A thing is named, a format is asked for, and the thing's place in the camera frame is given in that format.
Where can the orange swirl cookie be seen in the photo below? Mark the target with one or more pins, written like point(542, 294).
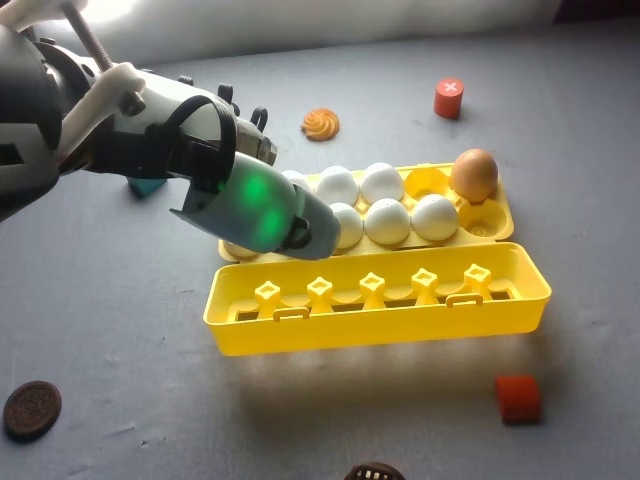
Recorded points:
point(321, 125)

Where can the brown egg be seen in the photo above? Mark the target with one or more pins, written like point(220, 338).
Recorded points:
point(474, 175)

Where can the grey table cloth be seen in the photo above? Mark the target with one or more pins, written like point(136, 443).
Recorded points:
point(125, 310)

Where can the red cylinder with white cross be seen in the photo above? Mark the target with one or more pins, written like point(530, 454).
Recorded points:
point(448, 100)

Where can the teal block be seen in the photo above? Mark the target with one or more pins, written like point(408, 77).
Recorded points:
point(145, 187)

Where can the red arch block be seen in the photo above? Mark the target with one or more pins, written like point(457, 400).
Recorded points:
point(518, 400)

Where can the chocolate sandwich cookie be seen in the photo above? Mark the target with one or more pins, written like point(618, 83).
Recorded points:
point(32, 410)

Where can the brown lattice basket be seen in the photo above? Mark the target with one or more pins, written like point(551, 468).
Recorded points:
point(374, 472)

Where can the yellow plastic egg box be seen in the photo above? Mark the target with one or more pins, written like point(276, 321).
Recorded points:
point(380, 320)

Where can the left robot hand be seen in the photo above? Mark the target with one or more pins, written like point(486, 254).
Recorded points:
point(250, 210)

